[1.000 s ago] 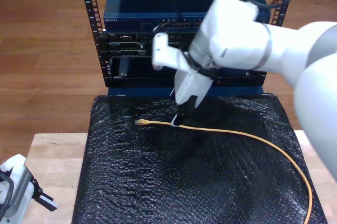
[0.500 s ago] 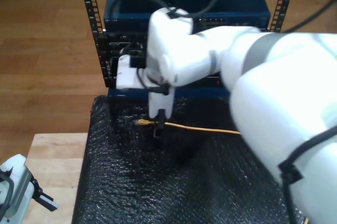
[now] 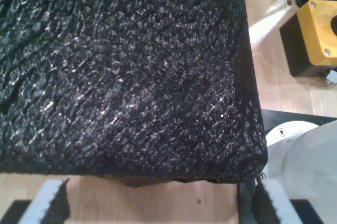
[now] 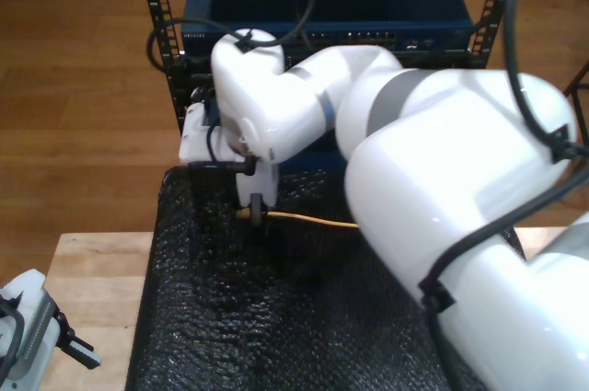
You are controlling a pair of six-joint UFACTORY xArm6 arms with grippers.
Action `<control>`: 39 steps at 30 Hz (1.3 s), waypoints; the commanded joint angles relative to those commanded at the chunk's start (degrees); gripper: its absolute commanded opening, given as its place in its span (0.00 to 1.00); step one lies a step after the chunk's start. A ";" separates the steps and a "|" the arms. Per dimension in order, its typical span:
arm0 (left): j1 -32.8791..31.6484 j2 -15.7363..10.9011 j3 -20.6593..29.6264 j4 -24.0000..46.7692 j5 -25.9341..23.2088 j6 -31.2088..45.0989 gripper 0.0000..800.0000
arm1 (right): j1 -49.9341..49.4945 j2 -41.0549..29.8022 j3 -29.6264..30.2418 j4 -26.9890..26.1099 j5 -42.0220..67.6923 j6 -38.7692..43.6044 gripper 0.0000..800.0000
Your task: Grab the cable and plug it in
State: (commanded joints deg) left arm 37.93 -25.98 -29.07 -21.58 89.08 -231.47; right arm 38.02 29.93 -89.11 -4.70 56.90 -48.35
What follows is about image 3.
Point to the black bubble mat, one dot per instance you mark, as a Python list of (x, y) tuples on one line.
[(118, 76)]

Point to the yellow emergency stop box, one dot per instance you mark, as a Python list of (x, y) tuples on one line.
[(313, 37)]

